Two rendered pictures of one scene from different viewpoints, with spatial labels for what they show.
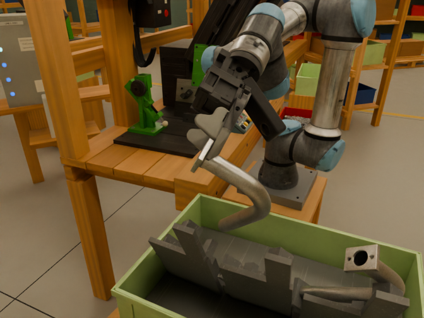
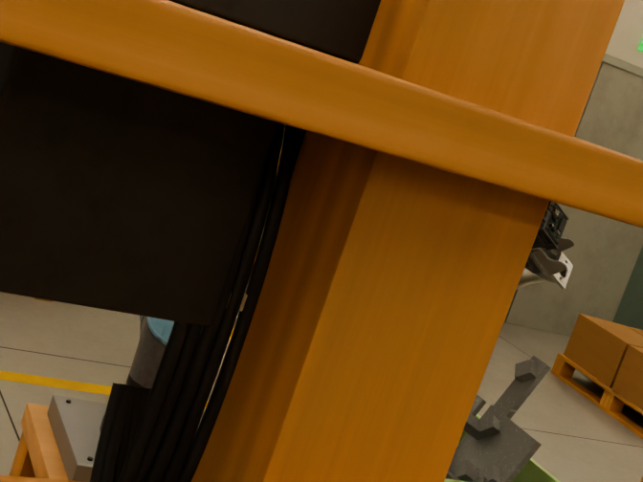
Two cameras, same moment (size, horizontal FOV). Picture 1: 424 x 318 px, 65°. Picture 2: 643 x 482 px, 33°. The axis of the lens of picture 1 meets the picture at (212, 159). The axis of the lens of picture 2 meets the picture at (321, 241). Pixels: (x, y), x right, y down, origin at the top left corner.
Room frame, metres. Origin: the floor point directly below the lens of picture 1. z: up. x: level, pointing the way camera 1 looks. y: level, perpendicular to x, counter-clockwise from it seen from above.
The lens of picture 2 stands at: (2.28, 0.83, 1.54)
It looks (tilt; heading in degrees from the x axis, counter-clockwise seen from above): 10 degrees down; 216
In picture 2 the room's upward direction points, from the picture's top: 19 degrees clockwise
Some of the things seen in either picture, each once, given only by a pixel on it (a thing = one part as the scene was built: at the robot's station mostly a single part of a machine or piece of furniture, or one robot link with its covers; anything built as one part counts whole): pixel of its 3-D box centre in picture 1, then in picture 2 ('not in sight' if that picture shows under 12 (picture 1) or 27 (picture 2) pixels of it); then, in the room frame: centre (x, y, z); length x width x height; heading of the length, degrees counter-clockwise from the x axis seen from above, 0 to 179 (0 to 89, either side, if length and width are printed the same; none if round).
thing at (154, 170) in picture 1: (202, 176); not in sight; (1.84, 0.06, 0.44); 1.49 x 0.70 x 0.88; 158
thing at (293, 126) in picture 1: (284, 139); (178, 340); (1.08, -0.26, 1.05); 0.13 x 0.12 x 0.14; 49
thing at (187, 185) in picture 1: (247, 127); not in sight; (1.74, -0.20, 0.82); 1.50 x 0.14 x 0.15; 158
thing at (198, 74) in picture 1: (206, 64); not in sight; (1.75, 0.03, 1.17); 0.13 x 0.12 x 0.20; 158
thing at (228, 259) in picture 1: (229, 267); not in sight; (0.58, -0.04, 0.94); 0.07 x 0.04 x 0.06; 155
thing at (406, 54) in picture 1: (400, 53); not in sight; (7.31, -4.02, 0.22); 1.20 x 0.80 x 0.44; 106
